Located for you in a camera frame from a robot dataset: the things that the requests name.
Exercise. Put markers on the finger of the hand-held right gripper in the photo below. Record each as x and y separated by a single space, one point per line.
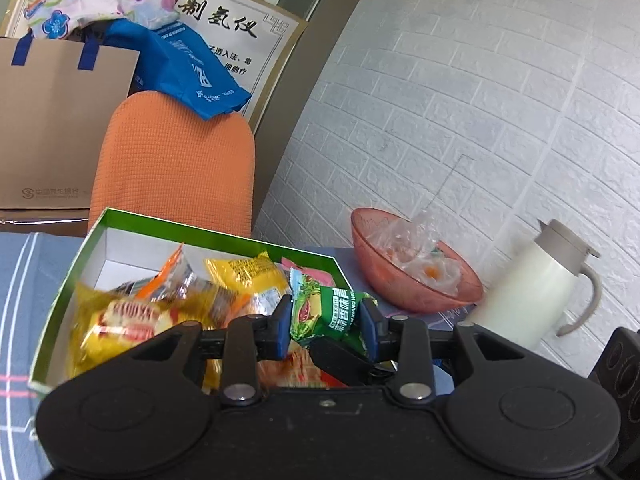
340 360

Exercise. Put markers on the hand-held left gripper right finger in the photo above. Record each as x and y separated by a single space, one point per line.
367 327

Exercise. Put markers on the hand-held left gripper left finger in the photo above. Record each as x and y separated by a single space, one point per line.
282 327

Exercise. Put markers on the green snack packet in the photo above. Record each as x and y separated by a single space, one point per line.
325 310

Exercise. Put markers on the pink snack packet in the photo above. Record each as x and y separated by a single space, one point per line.
312 275

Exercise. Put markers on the plain yellow snack packet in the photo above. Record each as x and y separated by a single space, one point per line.
250 275

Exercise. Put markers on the clear snack packet orange edge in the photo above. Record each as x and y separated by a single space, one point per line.
170 270

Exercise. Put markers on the yellow snack packet red label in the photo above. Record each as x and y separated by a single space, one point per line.
125 320

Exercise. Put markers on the green cardboard box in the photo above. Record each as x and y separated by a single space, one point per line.
130 245

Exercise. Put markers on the pink plastic bowl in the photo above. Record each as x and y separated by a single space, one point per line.
380 270

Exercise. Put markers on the clear plastic wrappers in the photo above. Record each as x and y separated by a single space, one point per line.
415 245

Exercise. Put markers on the white thermos jug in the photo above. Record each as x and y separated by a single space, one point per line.
525 290

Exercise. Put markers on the orange chair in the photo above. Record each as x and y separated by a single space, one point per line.
175 170

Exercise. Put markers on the blue striped tablecloth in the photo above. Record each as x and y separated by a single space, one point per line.
30 285

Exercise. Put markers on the blue plastic bag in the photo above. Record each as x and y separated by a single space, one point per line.
175 65

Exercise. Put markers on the framed wall poster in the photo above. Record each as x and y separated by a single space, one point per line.
240 25

